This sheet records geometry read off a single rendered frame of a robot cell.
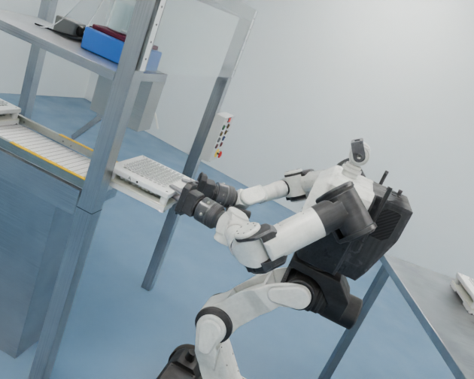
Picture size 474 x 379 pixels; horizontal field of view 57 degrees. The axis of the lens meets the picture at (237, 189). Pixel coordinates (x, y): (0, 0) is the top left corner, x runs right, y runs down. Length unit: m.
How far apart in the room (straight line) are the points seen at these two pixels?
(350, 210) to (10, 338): 1.54
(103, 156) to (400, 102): 3.70
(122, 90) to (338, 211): 0.74
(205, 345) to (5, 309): 0.88
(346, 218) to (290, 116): 3.84
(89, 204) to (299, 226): 0.73
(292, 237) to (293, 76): 3.93
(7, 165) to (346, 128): 3.69
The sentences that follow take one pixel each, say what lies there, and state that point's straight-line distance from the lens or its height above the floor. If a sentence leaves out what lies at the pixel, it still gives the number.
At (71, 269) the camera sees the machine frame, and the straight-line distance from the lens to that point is 1.68.
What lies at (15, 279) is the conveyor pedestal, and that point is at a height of 0.36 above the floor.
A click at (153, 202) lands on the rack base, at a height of 0.95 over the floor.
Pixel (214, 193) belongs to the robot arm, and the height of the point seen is 1.00.
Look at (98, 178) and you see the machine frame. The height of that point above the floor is 0.98.
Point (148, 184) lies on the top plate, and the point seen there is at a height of 1.00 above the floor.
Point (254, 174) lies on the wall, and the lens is 5.19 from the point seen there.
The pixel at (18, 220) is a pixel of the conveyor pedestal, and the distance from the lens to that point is 1.90.
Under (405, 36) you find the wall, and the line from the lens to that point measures 4.83.
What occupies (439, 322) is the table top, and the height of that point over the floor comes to 0.89.
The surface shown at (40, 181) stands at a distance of 1.73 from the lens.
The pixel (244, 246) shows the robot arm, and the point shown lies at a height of 1.06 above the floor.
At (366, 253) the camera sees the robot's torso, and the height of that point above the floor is 1.11.
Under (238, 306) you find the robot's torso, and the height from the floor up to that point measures 0.70.
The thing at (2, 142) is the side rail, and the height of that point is 0.91.
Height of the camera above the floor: 1.56
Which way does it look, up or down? 18 degrees down
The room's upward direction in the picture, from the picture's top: 22 degrees clockwise
